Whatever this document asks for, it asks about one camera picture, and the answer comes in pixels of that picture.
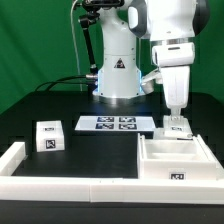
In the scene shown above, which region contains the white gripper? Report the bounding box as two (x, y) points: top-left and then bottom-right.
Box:
(152, 42), (195, 121)

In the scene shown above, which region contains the white cabinet door panel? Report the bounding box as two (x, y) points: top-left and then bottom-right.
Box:
(153, 128), (165, 140)
(163, 116), (193, 139)

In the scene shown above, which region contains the white cabinet body box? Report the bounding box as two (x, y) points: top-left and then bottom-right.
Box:
(137, 135), (224, 180)

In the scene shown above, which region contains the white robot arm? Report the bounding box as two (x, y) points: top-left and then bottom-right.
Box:
(94, 0), (210, 119)

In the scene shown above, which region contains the white cabinet top block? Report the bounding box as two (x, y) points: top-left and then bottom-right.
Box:
(36, 120), (65, 152)

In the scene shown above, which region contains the white U-shaped fence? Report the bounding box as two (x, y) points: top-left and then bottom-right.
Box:
(0, 142), (224, 205)

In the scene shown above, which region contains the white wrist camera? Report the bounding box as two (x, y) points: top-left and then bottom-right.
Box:
(141, 69), (163, 94)

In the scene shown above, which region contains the white marker base plate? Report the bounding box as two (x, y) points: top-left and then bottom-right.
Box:
(75, 116), (155, 132)

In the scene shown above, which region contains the black cable bundle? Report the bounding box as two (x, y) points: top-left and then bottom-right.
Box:
(35, 75), (98, 92)

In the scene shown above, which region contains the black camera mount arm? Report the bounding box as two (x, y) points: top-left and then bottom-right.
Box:
(79, 0), (124, 78)

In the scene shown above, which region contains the grey thin cable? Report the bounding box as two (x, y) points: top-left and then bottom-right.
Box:
(69, 0), (84, 92)

